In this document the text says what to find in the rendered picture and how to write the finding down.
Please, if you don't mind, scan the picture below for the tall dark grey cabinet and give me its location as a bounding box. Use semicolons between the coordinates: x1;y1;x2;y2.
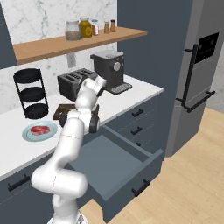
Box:
116;0;194;158

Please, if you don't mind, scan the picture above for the black tiered wire stand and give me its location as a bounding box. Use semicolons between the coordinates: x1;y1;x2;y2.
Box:
12;67;50;120

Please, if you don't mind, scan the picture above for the white wall outlet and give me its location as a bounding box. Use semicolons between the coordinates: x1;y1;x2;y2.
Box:
66;53;77;69

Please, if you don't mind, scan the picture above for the grey fridge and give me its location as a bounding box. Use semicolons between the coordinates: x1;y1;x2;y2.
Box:
164;0;224;158

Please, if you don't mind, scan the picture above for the glass jar with grains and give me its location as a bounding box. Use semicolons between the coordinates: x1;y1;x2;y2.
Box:
65;19;83;41

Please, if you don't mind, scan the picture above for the grey drawer front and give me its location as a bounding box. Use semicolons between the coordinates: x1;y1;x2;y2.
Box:
0;153;64;224
132;132;161;154
115;115;160;143
103;95;159;127

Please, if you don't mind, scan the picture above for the pale blue plate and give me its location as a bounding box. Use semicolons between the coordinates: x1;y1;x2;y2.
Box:
21;120;59;144

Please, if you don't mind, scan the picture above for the black handle of open drawer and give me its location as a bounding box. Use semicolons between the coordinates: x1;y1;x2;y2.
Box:
130;178;152;198

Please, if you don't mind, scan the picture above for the dark wooden cutting board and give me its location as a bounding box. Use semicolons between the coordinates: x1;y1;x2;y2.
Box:
52;103;78;122

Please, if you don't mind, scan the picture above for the dark grey wall cupboard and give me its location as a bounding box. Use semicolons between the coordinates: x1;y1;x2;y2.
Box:
0;2;18;70

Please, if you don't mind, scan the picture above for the brown shaker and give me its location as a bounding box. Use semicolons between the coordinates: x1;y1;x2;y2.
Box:
109;18;117;33
103;20;111;34

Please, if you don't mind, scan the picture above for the open grey drawer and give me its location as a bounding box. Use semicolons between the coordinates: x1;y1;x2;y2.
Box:
67;124;165;224

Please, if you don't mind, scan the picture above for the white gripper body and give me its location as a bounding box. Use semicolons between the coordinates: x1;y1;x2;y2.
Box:
59;110;76;128

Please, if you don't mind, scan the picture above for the black toaster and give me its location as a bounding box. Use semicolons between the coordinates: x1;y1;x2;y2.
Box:
57;67;99;103

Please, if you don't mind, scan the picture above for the yellow glass jar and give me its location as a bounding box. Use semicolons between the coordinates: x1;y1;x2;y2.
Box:
78;17;93;39

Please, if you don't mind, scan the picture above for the dark grey coffee machine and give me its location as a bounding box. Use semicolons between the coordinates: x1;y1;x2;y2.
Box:
89;49;133;95

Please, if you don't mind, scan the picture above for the red raw meat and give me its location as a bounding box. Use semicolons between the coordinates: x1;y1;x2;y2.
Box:
30;124;49;137

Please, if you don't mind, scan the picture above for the wooden wall shelf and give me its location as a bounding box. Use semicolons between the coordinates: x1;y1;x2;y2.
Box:
12;26;148;66

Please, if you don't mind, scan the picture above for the small red spice jar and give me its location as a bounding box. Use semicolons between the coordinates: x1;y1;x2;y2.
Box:
90;18;100;37

